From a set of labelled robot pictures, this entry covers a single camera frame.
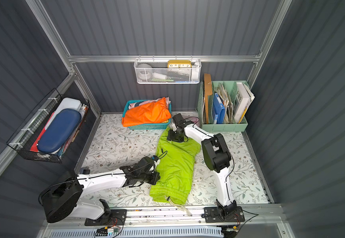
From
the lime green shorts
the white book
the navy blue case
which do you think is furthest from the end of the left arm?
the white book

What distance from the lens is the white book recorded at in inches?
37.7

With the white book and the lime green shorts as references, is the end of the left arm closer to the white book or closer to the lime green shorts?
the lime green shorts

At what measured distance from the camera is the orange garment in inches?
39.8

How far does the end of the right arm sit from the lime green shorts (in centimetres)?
4

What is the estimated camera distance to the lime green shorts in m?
0.78

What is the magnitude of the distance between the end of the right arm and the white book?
1.37 feet
